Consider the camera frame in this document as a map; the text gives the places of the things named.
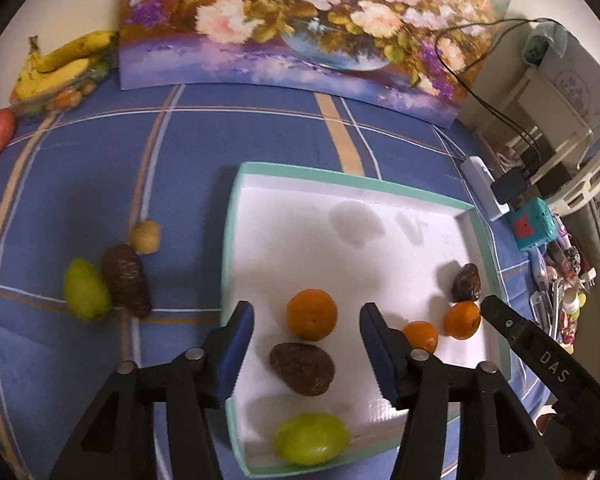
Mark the teal-rimmed white tray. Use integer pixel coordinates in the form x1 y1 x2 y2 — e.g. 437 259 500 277
221 161 512 478

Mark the brown avocado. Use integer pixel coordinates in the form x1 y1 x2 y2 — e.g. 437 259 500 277
101 244 152 319
269 342 337 397

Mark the small dark brown salak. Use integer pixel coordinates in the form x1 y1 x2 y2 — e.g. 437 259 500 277
451 263 481 303

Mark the black charger cable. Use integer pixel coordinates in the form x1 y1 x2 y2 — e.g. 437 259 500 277
432 19 541 171

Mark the flower painting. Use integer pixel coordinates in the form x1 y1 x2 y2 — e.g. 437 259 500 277
118 0 516 129

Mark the clear pencil case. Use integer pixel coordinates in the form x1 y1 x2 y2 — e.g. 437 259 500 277
555 232 597 281

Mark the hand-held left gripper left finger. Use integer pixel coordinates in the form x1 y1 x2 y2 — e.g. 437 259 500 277
50 301 256 480

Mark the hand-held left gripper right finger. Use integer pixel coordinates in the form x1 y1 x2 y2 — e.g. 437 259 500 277
359 302 558 480

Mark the pale teal gadget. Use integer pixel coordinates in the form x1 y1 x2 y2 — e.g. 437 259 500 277
522 22 573 67

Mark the teal toy radio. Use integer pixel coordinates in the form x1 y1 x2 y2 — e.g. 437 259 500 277
509 197 560 251

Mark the yellow banana bunch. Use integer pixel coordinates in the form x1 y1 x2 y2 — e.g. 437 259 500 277
12 30 120 103

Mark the blue plaid blanket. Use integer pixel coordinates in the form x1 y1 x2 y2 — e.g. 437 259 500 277
0 72 556 480

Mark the white power strip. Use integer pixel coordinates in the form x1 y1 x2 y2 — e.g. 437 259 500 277
460 156 510 222

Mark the white wooden chair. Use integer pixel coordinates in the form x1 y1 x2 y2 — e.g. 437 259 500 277
475 67 596 201

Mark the black charger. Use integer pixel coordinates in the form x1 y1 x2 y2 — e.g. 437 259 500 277
491 170 531 204

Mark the brown avocado on cloth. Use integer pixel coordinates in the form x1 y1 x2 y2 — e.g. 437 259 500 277
101 244 152 319

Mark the white power cord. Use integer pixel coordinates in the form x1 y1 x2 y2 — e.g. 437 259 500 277
432 125 468 163

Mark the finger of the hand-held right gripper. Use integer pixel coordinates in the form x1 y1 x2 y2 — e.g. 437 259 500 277
480 295 600 412

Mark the small yellow loquat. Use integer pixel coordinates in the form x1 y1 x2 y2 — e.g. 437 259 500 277
129 220 162 256

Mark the orange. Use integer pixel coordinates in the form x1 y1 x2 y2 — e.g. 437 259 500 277
286 288 339 342
443 301 482 341
402 321 439 354

